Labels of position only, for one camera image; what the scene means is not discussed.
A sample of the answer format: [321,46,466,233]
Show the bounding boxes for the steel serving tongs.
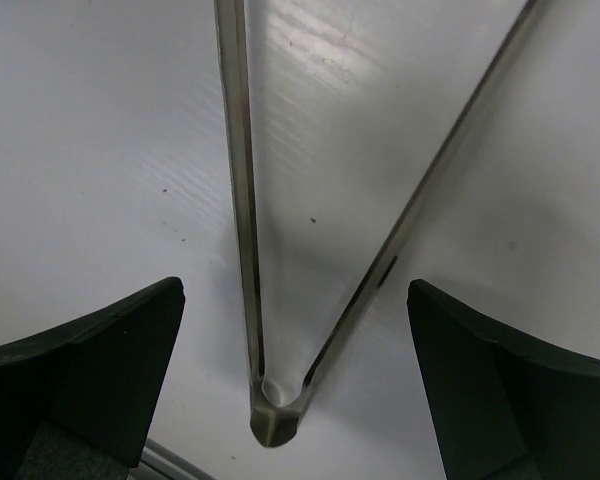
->
[214,1,541,448]

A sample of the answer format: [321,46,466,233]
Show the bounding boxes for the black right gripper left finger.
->
[0,277,184,479]

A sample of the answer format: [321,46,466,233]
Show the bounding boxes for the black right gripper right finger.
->
[407,279,600,479]

